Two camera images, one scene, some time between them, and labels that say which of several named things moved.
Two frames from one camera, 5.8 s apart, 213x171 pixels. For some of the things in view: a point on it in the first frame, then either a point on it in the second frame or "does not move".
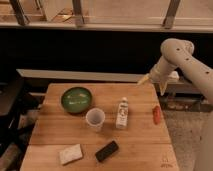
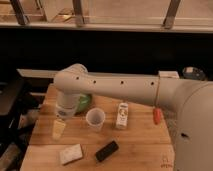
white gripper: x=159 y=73 to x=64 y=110
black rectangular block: x=106 y=151 does not move
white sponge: x=72 y=153 does not move
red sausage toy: x=156 y=114 does not move
